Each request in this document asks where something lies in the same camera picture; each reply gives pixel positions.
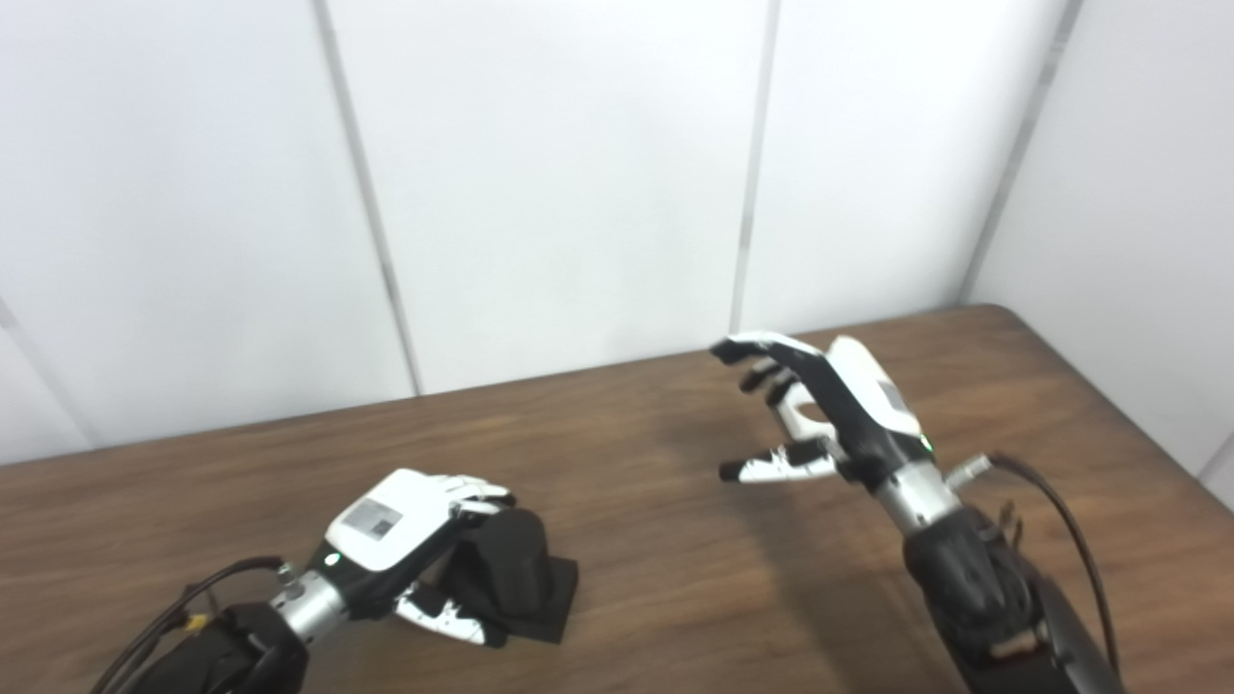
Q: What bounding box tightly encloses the black peg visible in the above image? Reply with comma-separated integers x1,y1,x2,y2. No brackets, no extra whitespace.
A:
439,507,579,645

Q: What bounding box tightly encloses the white square piece with hole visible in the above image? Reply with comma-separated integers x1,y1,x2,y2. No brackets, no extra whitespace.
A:
776,400,832,444

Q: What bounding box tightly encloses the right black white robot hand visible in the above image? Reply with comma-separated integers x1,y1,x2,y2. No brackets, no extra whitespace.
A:
710,332,938,488

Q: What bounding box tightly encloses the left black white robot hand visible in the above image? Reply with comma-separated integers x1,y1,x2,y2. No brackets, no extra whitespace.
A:
310,468,517,647

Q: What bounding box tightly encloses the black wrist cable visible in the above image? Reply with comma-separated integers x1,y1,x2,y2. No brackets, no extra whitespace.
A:
945,451,1121,676
92,555,290,694

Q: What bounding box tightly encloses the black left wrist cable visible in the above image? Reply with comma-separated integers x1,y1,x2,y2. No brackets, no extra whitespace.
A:
92,555,290,694

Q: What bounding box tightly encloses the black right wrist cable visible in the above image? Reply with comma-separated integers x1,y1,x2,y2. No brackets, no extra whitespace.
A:
945,451,1121,676

